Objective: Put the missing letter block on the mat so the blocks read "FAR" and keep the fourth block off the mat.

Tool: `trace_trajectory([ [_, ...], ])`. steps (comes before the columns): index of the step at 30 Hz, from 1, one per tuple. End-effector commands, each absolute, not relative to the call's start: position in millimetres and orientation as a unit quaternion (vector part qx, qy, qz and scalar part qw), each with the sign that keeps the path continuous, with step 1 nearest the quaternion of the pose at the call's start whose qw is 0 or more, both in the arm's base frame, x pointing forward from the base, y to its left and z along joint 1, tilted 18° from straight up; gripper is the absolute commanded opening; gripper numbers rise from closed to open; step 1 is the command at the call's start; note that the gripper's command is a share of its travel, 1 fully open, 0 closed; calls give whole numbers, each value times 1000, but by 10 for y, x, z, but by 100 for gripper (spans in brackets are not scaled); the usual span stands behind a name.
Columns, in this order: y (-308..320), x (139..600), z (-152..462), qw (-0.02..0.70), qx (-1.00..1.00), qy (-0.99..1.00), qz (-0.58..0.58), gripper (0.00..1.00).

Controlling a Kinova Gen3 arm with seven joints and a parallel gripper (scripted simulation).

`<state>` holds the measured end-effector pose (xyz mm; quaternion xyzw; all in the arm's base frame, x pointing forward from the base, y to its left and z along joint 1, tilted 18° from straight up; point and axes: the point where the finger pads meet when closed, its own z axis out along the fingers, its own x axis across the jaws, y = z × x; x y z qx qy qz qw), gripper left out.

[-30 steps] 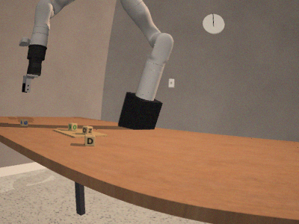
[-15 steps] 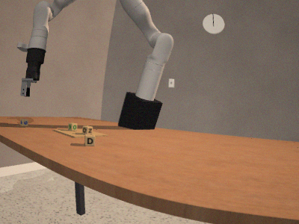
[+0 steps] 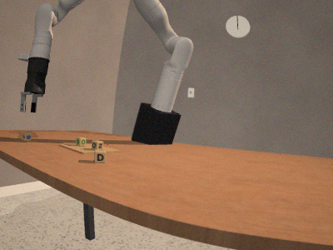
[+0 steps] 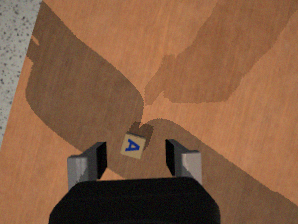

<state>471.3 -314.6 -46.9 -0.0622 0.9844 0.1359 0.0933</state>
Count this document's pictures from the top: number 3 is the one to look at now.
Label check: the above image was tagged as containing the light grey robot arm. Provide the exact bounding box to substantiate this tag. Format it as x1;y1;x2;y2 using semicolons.
32;0;193;113

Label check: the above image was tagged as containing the tan letter block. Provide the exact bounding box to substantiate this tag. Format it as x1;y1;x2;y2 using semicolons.
92;141;103;150
94;150;106;163
22;132;32;141
76;137;86;146

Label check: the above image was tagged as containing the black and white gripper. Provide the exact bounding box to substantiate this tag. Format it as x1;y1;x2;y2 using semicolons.
18;43;51;113

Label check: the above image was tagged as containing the tan flat mat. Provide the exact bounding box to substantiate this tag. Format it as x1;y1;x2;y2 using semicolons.
59;144;120;154

